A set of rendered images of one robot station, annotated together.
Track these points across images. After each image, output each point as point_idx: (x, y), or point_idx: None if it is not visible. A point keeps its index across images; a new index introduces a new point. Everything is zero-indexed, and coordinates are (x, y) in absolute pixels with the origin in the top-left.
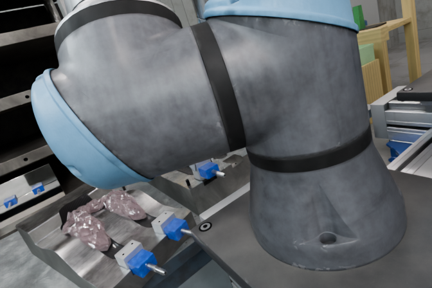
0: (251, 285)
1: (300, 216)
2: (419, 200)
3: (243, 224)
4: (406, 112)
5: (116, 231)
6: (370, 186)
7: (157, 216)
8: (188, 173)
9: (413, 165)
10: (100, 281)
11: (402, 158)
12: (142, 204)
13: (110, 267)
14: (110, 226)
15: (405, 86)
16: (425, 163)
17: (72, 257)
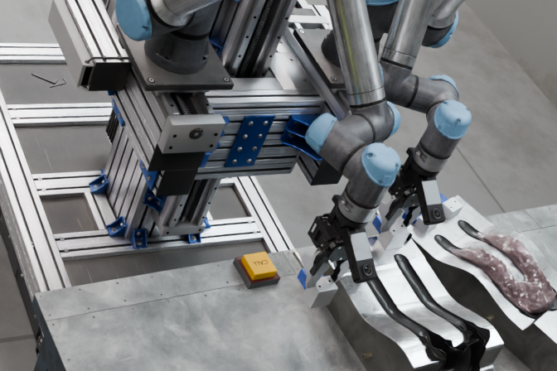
0: (380, 53)
1: None
2: (316, 39)
3: None
4: (210, 105)
5: (477, 243)
6: None
7: (438, 245)
8: (410, 272)
9: (253, 92)
10: (468, 208)
11: (250, 98)
12: (460, 260)
13: (466, 214)
14: (486, 246)
15: (220, 84)
16: (246, 89)
17: (506, 231)
